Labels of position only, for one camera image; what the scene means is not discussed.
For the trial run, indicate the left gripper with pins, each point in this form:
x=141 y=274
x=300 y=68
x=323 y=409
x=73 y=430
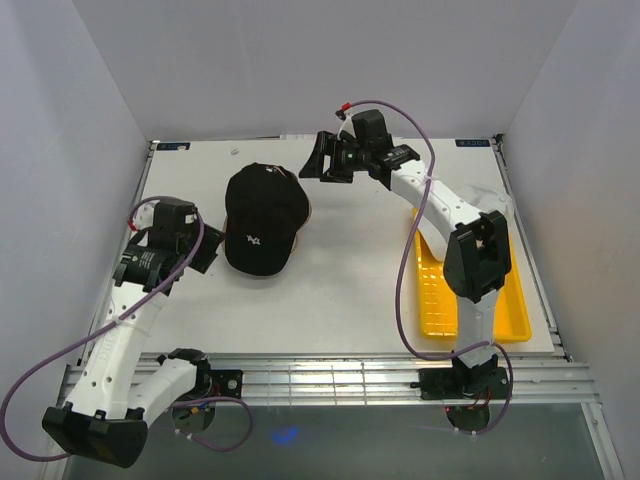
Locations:
x=210 y=240

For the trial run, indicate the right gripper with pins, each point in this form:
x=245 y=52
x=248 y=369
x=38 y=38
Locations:
x=326 y=144

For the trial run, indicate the black cap white logo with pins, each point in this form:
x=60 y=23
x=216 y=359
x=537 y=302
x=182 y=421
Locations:
x=266 y=207

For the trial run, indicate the white baseball cap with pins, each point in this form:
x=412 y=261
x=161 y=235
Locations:
x=488 y=199

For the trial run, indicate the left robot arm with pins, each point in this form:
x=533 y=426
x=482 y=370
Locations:
x=105 y=417

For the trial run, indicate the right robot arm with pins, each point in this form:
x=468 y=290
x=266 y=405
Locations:
x=400 y=169

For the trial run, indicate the yellow plastic tray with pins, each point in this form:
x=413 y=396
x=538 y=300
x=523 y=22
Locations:
x=474 y=294

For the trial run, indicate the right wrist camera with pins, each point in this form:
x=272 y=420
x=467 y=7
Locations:
x=346 y=131

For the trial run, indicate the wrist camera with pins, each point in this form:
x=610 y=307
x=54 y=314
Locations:
x=346 y=131
x=142 y=218

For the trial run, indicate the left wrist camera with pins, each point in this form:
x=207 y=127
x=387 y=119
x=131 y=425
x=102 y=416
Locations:
x=142 y=218

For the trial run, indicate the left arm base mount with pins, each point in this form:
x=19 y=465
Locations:
x=227 y=383

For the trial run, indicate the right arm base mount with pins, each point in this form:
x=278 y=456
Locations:
x=437 y=387

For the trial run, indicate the aluminium front rail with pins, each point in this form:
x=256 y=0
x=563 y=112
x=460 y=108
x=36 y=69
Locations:
x=379 y=381

